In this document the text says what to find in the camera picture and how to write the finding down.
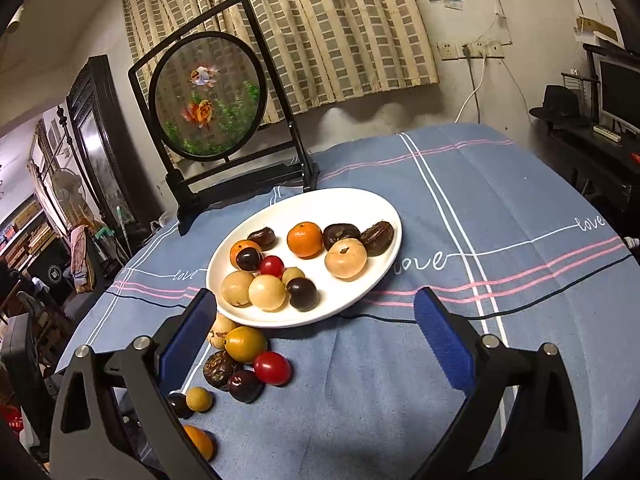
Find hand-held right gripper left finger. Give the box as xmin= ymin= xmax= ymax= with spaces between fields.
xmin=49 ymin=287 xmax=223 ymax=480

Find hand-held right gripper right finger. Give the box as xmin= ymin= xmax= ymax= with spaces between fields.
xmin=412 ymin=286 xmax=586 ymax=480

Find pale beige round fruit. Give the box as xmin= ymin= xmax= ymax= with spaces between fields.
xmin=248 ymin=274 xmax=287 ymax=312

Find dark purple plum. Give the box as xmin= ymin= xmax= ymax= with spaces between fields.
xmin=235 ymin=248 xmax=262 ymax=272
xmin=286 ymin=277 xmax=318 ymax=312
xmin=227 ymin=369 xmax=265 ymax=404

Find white oval plate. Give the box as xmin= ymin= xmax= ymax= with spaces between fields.
xmin=206 ymin=187 xmax=403 ymax=329

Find orange mandarin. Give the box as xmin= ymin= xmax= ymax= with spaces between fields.
xmin=287 ymin=221 xmax=324 ymax=259

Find tan spotted fruit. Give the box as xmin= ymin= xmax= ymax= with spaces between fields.
xmin=207 ymin=313 xmax=239 ymax=349

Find mustard yellow fruit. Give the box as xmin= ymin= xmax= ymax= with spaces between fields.
xmin=223 ymin=326 xmax=267 ymax=364

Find small tan longan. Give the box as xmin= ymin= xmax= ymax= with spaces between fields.
xmin=185 ymin=386 xmax=214 ymax=413

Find blue striped tablecloth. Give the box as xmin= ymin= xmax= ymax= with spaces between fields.
xmin=55 ymin=122 xmax=640 ymax=480

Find small dark round fruit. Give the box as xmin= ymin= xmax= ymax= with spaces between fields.
xmin=166 ymin=392 xmax=195 ymax=420

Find brownish orange round fruit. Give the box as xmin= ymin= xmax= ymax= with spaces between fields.
xmin=229 ymin=239 xmax=263 ymax=269

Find hanging clothes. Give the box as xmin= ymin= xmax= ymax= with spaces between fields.
xmin=69 ymin=225 xmax=96 ymax=293

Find black office chair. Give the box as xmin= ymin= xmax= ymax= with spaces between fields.
xmin=0 ymin=312 xmax=56 ymax=461

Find wooden bookshelf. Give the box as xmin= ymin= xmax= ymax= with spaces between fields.
xmin=0 ymin=195 xmax=61 ymax=281

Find dark wooden framed mirror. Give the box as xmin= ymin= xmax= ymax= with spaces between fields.
xmin=66 ymin=55 xmax=166 ymax=246

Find electric fan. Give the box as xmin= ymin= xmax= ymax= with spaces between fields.
xmin=50 ymin=167 xmax=86 ymax=206

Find black desk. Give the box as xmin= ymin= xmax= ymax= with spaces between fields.
xmin=530 ymin=110 xmax=640 ymax=241

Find round goldfish embroidery screen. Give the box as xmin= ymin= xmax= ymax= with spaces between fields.
xmin=128 ymin=0 xmax=321 ymax=237

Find black hat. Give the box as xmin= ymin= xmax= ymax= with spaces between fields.
xmin=529 ymin=85 xmax=591 ymax=126

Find black computer monitor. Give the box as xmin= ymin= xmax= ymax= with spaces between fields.
xmin=597 ymin=57 xmax=640 ymax=136

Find beige checked curtain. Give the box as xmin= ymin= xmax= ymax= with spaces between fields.
xmin=117 ymin=0 xmax=441 ymax=126

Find white power cable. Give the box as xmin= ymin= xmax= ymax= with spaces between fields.
xmin=455 ymin=55 xmax=488 ymax=125

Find white wall power strip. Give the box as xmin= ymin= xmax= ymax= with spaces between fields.
xmin=460 ymin=40 xmax=505 ymax=59

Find cardboard piece on wall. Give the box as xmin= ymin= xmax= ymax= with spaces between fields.
xmin=575 ymin=16 xmax=621 ymax=41

